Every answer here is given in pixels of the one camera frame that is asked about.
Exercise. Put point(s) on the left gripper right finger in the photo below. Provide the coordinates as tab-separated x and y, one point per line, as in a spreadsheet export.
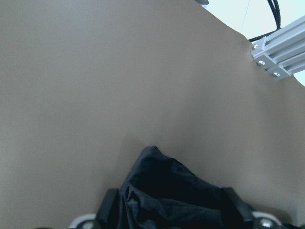
238	205

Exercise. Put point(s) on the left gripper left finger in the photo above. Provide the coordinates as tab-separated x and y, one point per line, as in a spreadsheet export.
108	212

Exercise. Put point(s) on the black printed t-shirt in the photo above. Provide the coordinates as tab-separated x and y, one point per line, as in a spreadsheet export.
161	193

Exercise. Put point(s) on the aluminium cage frame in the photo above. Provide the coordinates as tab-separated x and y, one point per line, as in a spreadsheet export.
282	54

